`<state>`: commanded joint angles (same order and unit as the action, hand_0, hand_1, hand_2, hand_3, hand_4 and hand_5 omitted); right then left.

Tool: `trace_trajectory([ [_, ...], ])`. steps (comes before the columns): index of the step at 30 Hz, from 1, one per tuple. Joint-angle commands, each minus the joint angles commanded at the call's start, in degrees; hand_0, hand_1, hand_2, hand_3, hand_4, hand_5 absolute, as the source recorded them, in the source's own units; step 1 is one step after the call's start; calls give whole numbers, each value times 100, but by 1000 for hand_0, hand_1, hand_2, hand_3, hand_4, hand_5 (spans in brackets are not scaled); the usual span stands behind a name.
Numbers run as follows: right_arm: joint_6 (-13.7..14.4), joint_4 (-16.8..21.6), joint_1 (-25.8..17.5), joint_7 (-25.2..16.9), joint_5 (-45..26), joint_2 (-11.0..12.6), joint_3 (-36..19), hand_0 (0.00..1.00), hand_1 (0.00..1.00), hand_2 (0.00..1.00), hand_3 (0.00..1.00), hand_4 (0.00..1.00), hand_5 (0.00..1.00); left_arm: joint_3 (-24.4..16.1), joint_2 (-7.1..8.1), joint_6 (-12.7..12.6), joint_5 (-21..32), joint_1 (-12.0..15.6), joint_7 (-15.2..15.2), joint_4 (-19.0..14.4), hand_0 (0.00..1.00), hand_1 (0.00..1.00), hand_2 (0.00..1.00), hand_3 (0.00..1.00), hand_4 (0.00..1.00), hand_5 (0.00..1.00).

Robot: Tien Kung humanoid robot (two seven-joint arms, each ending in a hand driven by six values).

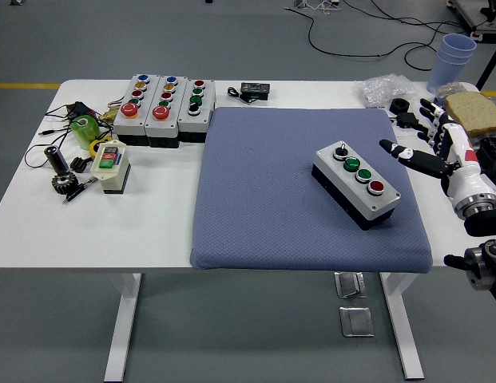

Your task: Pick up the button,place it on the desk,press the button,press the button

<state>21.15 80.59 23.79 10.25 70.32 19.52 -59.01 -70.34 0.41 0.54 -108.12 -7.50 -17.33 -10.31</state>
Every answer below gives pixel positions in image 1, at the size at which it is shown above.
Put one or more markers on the grey four-control button box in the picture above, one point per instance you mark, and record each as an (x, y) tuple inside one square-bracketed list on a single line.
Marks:
[(375, 207)]

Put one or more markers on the aluminium frame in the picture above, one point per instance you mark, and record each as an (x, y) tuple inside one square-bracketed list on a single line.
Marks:
[(471, 12)]

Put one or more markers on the black stand leg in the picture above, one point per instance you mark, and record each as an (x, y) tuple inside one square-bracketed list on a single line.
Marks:
[(489, 65)]

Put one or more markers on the four-control box, black selector knob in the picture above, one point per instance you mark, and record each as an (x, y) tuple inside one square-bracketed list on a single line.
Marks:
[(191, 123)]

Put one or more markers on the yellow tape roll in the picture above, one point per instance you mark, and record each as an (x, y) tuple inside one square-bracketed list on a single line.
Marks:
[(94, 148)]

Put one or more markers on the black power module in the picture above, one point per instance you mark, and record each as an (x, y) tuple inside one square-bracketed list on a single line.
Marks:
[(80, 109)]

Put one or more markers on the white table leg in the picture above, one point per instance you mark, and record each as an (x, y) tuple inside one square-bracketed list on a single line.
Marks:
[(403, 319), (125, 319)]

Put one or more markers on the small black servo block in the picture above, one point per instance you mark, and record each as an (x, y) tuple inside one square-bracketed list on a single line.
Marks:
[(407, 119)]

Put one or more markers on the white paper sheet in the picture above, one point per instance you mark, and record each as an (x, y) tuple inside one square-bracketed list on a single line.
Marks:
[(399, 132)]

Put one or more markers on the large black gear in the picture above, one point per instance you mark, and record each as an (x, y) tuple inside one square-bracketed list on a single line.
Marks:
[(65, 184)]

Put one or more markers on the clear plastic bag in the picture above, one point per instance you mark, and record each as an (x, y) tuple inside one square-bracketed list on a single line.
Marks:
[(381, 89)]

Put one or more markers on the black metal cylinder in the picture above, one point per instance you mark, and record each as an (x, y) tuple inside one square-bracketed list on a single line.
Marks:
[(58, 161)]

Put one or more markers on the five-button box, blue selector knob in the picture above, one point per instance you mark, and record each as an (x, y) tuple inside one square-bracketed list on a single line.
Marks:
[(159, 128)]

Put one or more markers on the blue-grey padded mat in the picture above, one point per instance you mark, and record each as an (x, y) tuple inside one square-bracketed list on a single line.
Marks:
[(271, 179)]

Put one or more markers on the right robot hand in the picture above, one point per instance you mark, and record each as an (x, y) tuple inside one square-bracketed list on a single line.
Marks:
[(467, 175)]

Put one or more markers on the slice of bread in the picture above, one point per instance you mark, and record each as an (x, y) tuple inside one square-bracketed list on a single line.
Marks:
[(475, 111)]

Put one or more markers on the open metal floor socket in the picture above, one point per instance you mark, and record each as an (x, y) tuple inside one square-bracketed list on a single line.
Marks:
[(350, 285)]

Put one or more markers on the white switch box, red green keys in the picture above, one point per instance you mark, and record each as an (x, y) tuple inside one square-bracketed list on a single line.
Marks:
[(112, 180)]

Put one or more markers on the black pen tool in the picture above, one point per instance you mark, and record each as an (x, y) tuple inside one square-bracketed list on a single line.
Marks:
[(78, 193)]

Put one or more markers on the closed metal floor socket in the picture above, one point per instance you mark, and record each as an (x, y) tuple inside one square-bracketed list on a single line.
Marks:
[(356, 322)]

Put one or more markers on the five-button box, blue round button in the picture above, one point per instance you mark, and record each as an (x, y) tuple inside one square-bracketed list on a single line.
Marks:
[(124, 124)]

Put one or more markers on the black device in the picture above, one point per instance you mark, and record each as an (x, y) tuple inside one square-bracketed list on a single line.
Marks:
[(493, 156)]

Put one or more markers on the small black toothed part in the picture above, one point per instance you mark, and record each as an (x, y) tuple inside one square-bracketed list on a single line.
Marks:
[(78, 164)]

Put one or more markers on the translucent green roll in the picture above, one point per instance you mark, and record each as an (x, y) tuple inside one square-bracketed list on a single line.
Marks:
[(86, 136)]

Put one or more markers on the stack of blue cups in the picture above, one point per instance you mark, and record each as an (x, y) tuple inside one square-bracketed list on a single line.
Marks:
[(447, 64)]

